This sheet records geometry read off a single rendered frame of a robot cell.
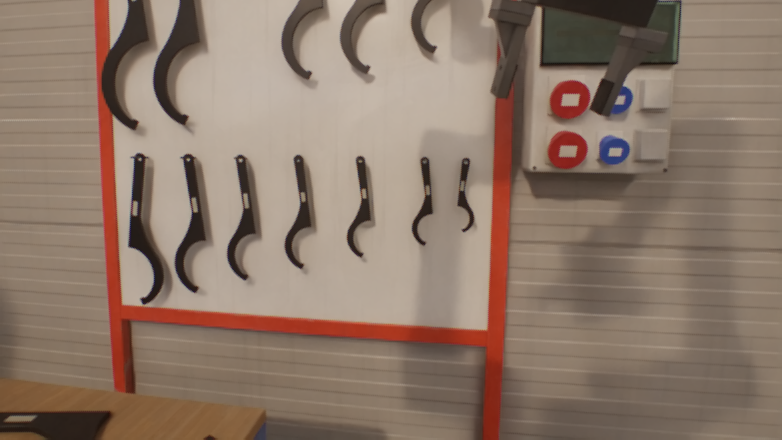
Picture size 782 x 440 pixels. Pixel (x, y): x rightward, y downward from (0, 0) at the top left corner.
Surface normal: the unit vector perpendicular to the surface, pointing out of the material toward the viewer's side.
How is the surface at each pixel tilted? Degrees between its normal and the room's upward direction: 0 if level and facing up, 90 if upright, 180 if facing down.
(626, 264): 90
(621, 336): 90
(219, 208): 90
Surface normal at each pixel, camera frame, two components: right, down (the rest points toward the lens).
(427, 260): -0.12, 0.08
